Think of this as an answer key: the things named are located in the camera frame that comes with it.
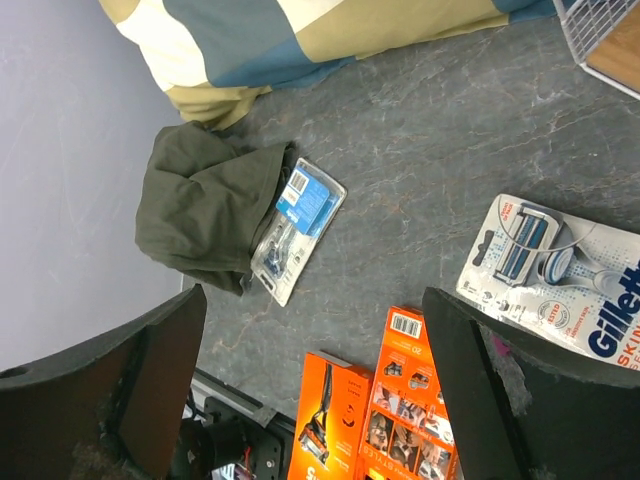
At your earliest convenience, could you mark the orange Gillette Fusion box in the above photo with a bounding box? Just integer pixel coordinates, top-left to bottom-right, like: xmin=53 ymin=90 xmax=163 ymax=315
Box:
xmin=287 ymin=351 xmax=374 ymax=480

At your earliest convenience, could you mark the orange Styler razor box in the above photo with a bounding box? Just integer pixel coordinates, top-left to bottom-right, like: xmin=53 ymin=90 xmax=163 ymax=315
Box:
xmin=355 ymin=306 xmax=459 ymax=480

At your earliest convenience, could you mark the blue beige checkered pillow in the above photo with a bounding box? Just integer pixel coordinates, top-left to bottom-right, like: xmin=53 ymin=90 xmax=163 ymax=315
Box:
xmin=101 ymin=0 xmax=556 ymax=129

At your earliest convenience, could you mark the white wire wooden shelf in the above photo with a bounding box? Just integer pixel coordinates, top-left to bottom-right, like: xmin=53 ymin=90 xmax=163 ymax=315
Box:
xmin=554 ymin=1 xmax=639 ymax=99

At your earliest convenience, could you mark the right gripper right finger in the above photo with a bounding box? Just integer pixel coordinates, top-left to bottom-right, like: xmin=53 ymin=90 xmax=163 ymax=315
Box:
xmin=422 ymin=287 xmax=639 ymax=479

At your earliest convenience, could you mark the clear blister razor pack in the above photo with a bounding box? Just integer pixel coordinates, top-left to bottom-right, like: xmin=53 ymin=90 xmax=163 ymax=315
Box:
xmin=251 ymin=158 xmax=347 ymax=307

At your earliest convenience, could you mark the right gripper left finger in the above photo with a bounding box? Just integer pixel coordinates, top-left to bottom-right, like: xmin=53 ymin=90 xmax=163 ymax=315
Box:
xmin=1 ymin=285 xmax=207 ymax=479

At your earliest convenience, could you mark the olive green cloth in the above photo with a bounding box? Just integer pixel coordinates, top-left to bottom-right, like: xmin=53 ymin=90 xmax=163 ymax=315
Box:
xmin=135 ymin=121 xmax=296 ymax=296

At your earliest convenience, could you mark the white Gillette SkinGuard pack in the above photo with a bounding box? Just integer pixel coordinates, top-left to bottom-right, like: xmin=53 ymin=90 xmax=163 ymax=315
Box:
xmin=456 ymin=194 xmax=639 ymax=370

